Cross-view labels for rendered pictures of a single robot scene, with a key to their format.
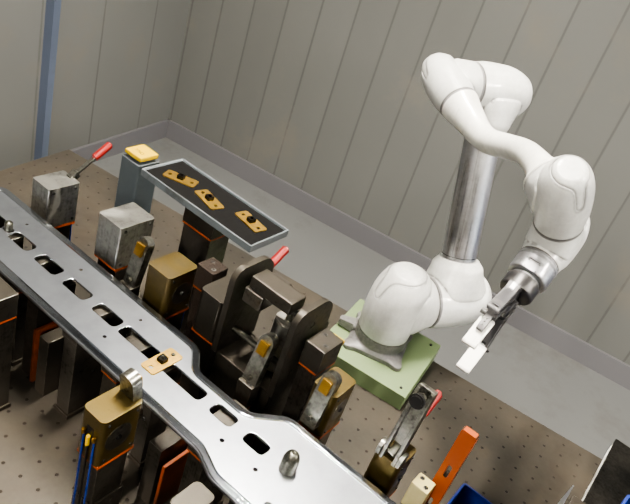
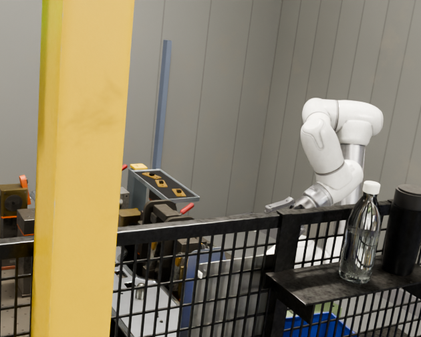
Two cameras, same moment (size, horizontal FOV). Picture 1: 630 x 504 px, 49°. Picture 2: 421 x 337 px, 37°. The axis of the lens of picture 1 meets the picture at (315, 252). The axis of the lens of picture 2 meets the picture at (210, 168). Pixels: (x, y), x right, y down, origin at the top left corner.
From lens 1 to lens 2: 1.26 m
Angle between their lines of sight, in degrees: 32
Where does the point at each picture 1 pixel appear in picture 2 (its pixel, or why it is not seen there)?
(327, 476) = (162, 303)
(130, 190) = (131, 188)
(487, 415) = not seen: outside the picture
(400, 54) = (399, 144)
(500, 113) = (353, 130)
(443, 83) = (306, 111)
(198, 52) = (268, 161)
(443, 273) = (329, 245)
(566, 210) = (313, 148)
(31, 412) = not seen: hidden behind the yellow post
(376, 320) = not seen: hidden behind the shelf
